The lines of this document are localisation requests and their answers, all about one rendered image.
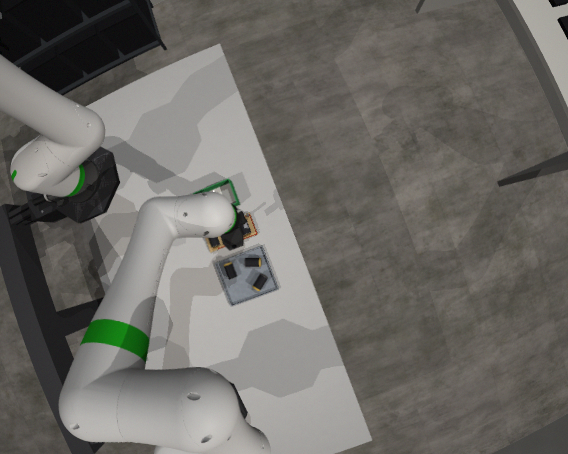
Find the tan battery holder board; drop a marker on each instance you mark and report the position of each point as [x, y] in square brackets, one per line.
[252, 228]

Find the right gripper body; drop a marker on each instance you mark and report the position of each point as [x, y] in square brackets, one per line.
[235, 237]

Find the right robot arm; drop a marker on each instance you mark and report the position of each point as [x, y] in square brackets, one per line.
[109, 396]

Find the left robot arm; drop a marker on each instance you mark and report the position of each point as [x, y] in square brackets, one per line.
[70, 133]

